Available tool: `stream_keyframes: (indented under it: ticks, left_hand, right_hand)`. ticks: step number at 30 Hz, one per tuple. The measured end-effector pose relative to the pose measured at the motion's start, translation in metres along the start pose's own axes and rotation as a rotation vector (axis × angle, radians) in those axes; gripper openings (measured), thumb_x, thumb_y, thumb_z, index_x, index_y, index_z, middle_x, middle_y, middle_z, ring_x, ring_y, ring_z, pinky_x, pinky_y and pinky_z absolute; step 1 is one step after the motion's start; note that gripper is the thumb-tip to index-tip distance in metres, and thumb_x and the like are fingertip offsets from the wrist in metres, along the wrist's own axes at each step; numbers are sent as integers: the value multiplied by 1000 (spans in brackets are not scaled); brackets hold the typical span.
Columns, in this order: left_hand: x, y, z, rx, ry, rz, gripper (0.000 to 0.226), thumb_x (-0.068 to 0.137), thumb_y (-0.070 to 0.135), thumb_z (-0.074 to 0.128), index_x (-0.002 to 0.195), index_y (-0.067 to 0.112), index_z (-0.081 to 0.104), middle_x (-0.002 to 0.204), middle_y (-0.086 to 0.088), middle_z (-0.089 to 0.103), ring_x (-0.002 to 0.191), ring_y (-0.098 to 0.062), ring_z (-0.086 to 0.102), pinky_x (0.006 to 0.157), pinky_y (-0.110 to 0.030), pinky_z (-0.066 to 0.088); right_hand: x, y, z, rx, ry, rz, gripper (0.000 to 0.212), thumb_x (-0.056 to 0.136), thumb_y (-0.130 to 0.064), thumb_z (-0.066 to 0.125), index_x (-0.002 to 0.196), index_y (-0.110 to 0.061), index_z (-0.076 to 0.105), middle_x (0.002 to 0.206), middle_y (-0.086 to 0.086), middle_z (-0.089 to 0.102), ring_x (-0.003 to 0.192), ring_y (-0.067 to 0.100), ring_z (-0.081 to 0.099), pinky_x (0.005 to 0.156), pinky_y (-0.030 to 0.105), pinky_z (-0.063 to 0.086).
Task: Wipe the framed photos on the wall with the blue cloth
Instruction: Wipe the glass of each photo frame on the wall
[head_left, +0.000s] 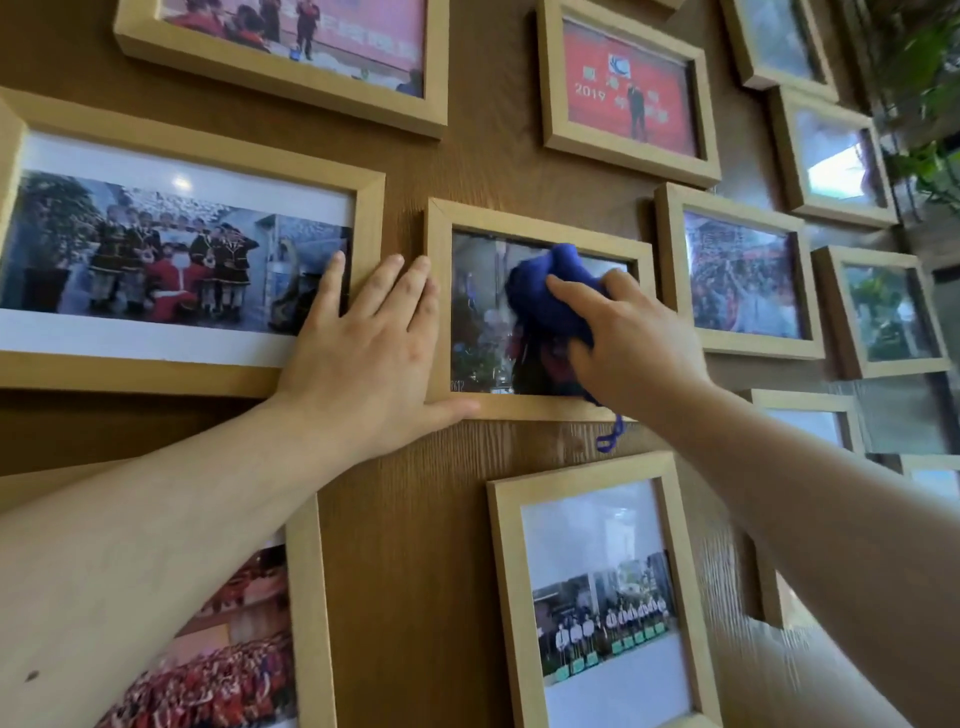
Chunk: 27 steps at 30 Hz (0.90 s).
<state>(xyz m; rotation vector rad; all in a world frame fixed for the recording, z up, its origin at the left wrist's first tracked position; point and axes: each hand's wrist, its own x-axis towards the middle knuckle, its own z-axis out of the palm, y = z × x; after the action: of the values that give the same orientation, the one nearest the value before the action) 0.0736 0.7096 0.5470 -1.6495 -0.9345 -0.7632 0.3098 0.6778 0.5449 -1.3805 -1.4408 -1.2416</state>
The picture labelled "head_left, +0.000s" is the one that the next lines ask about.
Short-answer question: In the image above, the person's right hand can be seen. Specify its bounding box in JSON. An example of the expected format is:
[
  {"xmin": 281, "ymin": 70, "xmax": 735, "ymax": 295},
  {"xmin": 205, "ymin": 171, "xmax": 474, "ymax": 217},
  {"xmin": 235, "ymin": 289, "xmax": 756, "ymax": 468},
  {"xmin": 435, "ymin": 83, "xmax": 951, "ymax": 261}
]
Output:
[{"xmin": 545, "ymin": 268, "xmax": 712, "ymax": 433}]

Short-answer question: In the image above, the person's left hand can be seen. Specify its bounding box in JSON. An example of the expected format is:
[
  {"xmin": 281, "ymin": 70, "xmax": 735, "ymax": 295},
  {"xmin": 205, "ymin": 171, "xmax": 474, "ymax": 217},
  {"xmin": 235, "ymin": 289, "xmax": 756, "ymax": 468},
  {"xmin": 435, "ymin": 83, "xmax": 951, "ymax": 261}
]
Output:
[{"xmin": 271, "ymin": 252, "xmax": 480, "ymax": 470}]

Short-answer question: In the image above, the blue cleaning cloth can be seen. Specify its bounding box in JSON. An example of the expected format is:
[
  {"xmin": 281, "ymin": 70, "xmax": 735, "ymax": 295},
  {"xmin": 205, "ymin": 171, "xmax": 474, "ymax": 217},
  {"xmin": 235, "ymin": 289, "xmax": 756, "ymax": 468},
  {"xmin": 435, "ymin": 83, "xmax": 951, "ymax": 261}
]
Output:
[{"xmin": 503, "ymin": 242, "xmax": 628, "ymax": 454}]

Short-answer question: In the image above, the frame with dark group photo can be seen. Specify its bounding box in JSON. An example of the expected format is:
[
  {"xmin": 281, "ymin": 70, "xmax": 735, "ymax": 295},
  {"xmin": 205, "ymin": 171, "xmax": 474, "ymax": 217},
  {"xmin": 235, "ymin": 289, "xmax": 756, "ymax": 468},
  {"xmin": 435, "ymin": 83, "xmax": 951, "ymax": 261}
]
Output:
[{"xmin": 425, "ymin": 197, "xmax": 658, "ymax": 424}]

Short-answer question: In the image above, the lined-up people photo frame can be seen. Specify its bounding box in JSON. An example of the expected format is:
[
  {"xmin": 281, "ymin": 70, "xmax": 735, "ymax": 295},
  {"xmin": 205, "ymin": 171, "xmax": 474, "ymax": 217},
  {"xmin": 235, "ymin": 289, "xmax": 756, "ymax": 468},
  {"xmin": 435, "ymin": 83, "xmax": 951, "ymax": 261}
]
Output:
[{"xmin": 487, "ymin": 449, "xmax": 725, "ymax": 728}]

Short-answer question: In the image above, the group of wooden photo frames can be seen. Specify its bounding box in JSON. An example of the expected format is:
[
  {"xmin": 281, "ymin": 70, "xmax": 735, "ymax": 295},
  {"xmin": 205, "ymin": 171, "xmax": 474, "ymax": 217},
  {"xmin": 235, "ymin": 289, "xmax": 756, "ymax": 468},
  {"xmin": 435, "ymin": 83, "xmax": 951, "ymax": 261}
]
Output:
[{"xmin": 113, "ymin": 0, "xmax": 960, "ymax": 500}]

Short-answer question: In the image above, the red crowd photo frame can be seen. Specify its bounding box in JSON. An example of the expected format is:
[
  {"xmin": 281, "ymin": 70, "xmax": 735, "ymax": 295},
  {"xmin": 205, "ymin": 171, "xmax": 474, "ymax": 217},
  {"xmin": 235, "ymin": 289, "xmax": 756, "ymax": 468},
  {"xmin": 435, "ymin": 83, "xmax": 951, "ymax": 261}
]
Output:
[{"xmin": 0, "ymin": 458, "xmax": 339, "ymax": 728}]

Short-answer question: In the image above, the person's left forearm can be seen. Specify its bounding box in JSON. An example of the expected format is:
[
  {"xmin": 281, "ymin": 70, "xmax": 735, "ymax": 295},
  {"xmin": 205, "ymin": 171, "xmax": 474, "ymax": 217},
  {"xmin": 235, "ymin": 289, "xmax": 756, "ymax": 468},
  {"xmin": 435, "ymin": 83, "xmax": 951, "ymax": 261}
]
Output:
[{"xmin": 0, "ymin": 393, "xmax": 346, "ymax": 728}]

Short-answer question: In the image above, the person's right forearm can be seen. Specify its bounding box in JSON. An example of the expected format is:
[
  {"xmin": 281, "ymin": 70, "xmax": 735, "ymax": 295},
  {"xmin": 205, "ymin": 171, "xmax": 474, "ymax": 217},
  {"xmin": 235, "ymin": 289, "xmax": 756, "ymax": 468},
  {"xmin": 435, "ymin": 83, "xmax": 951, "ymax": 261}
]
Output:
[{"xmin": 652, "ymin": 378, "xmax": 960, "ymax": 728}]

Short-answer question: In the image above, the green vine plant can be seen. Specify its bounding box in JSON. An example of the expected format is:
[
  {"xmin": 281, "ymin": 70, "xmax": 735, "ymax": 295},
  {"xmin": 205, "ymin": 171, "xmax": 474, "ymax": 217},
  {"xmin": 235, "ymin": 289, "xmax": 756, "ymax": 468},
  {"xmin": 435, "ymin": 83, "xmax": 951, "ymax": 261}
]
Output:
[{"xmin": 877, "ymin": 14, "xmax": 960, "ymax": 211}]

